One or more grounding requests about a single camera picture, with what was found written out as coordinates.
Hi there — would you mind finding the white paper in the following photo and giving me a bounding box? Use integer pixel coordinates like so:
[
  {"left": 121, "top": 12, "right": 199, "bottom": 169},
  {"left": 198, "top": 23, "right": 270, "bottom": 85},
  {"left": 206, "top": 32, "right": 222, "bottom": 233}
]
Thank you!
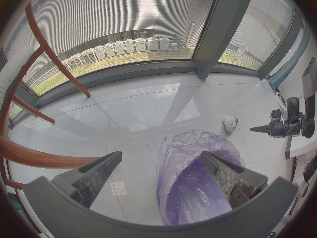
[{"left": 222, "top": 116, "right": 240, "bottom": 134}]

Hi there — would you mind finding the white trash bin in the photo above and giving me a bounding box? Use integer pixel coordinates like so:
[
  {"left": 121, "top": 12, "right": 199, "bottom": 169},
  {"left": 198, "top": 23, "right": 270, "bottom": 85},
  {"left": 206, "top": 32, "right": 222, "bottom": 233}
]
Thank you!
[{"left": 157, "top": 143, "right": 246, "bottom": 226}]

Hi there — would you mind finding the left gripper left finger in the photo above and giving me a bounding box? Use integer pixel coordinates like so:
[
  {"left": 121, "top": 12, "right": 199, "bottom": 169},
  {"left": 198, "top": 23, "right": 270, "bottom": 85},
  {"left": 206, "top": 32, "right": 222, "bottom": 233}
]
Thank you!
[{"left": 51, "top": 151, "right": 123, "bottom": 208}]

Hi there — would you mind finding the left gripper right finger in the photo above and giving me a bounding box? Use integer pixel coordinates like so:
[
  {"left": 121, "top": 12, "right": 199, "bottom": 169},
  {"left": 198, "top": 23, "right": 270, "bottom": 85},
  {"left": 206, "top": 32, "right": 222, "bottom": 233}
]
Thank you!
[{"left": 201, "top": 151, "right": 269, "bottom": 209}]

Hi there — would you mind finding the window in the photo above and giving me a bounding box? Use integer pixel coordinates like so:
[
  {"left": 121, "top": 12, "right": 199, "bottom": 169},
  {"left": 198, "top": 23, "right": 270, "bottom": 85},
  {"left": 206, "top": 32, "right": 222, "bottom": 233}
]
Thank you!
[{"left": 0, "top": 0, "right": 305, "bottom": 123}]

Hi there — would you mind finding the purple plastic bag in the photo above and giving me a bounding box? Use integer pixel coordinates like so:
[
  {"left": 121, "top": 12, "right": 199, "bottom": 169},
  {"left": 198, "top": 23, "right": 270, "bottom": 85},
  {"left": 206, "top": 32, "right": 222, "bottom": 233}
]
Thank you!
[{"left": 156, "top": 129, "right": 247, "bottom": 226}]

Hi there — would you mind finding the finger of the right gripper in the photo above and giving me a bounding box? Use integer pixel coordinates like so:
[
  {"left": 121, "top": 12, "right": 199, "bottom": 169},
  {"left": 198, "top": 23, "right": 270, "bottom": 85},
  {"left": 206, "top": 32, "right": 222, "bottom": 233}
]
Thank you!
[{"left": 250, "top": 124, "right": 271, "bottom": 134}]

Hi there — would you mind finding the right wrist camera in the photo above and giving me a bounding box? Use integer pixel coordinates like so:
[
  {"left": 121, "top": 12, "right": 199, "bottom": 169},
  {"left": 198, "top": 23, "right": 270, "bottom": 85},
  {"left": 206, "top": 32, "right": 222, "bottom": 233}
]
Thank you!
[{"left": 271, "top": 109, "right": 283, "bottom": 122}]

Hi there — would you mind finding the white cushioned wooden chair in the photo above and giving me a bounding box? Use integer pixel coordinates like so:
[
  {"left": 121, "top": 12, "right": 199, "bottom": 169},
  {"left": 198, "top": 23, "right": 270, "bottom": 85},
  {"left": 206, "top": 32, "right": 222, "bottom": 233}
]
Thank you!
[{"left": 0, "top": 1, "right": 108, "bottom": 191}]

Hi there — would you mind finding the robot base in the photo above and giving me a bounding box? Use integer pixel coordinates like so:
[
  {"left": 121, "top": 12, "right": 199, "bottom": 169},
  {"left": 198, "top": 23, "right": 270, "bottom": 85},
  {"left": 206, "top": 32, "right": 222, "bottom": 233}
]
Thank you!
[{"left": 285, "top": 133, "right": 317, "bottom": 222}]

